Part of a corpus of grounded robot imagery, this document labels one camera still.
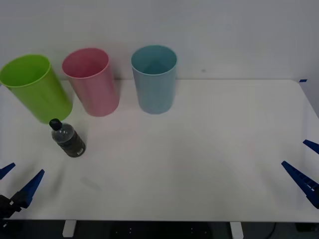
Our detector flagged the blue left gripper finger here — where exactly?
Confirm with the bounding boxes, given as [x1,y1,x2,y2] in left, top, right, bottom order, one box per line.
[0,162,16,180]
[9,169,45,209]

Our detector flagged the green plastic bin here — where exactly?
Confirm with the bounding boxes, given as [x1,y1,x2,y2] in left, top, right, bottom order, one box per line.
[0,54,73,124]

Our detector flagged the pale blue plastic bin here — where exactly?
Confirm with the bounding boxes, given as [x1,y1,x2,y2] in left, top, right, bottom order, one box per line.
[131,45,178,115]

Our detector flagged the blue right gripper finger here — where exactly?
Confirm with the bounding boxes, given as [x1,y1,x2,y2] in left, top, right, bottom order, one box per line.
[303,139,319,156]
[281,160,319,210]

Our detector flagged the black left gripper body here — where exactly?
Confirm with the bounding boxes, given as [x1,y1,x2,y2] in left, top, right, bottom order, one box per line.
[0,195,22,220]

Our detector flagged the pink plastic bin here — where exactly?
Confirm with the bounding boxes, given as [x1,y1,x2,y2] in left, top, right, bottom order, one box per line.
[61,47,120,118]

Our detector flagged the dark plastic bottle black cap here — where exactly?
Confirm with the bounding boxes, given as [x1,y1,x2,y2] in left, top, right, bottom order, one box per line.
[49,118,87,158]

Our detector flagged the white table leg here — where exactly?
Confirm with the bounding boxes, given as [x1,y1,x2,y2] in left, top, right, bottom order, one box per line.
[62,220,76,238]
[229,221,244,239]

